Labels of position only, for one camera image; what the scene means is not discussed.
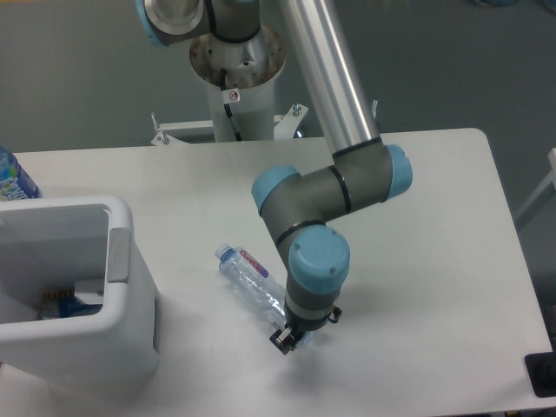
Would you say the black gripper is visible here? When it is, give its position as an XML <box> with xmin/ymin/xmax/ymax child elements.
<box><xmin>269</xmin><ymin>310</ymin><xmax>331</xmax><ymax>354</ymax></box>

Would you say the clear plastic water bottle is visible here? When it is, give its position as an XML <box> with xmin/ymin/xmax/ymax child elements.
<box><xmin>215</xmin><ymin>243</ymin><xmax>286</xmax><ymax>330</ymax></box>

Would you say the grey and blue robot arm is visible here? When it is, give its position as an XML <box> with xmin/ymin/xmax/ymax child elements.
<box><xmin>136</xmin><ymin>1</ymin><xmax>413</xmax><ymax>353</ymax></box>

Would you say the white plastic trash can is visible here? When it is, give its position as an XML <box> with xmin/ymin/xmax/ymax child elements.
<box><xmin>1</xmin><ymin>195</ymin><xmax>160</xmax><ymax>381</ymax></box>

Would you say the blue snack wrapper in bin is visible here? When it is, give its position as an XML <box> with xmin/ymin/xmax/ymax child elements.
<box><xmin>38</xmin><ymin>289</ymin><xmax>104</xmax><ymax>320</ymax></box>

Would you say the black device at table edge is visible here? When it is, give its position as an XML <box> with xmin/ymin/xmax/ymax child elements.
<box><xmin>525</xmin><ymin>352</ymin><xmax>555</xmax><ymax>398</ymax></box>

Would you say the blue labelled water bottle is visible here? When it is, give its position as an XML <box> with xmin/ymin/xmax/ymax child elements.
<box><xmin>1</xmin><ymin>148</ymin><xmax>43</xmax><ymax>202</ymax></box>

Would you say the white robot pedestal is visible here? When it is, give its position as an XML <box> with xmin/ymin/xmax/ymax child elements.
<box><xmin>149</xmin><ymin>25</ymin><xmax>380</xmax><ymax>147</ymax></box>

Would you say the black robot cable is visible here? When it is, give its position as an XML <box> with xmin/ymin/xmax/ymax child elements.
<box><xmin>219</xmin><ymin>67</ymin><xmax>243</xmax><ymax>142</ymax></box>

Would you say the white frame at right edge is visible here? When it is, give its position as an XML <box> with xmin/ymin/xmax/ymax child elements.
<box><xmin>514</xmin><ymin>148</ymin><xmax>555</xmax><ymax>230</ymax></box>

